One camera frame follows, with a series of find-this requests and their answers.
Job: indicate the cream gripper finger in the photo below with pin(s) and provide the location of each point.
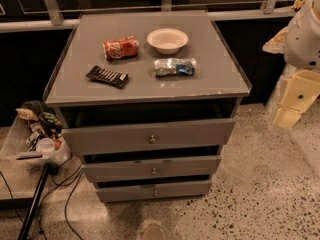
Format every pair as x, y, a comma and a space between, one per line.
276, 44
301, 91

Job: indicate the grey top drawer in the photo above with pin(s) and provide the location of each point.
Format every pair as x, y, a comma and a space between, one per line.
145, 137

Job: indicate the grey drawer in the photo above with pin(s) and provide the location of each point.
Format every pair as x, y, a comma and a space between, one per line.
154, 191
151, 168
145, 137

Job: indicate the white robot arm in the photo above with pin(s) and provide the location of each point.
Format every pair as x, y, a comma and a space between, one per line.
299, 42

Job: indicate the grey middle drawer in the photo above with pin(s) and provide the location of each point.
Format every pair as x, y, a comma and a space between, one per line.
151, 168

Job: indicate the grey drawer cabinet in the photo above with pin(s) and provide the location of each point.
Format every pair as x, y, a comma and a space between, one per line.
213, 92

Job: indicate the grey bottom drawer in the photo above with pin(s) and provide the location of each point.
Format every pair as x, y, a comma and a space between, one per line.
154, 191

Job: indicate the yellow object on railing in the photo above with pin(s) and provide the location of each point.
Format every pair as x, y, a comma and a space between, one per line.
298, 4

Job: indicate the silver blue chip bag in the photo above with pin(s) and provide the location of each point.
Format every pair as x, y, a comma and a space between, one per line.
174, 67

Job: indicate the white paper bowl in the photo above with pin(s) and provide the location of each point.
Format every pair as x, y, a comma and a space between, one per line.
167, 40

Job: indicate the black snack bar wrapper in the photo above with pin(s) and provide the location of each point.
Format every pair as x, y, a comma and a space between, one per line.
109, 77

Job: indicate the metal railing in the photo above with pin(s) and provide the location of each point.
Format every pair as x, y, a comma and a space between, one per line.
50, 4

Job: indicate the white cup in bin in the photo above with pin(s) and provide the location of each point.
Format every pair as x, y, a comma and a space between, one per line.
45, 145

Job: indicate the black pole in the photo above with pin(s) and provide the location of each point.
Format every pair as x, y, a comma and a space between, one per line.
34, 203

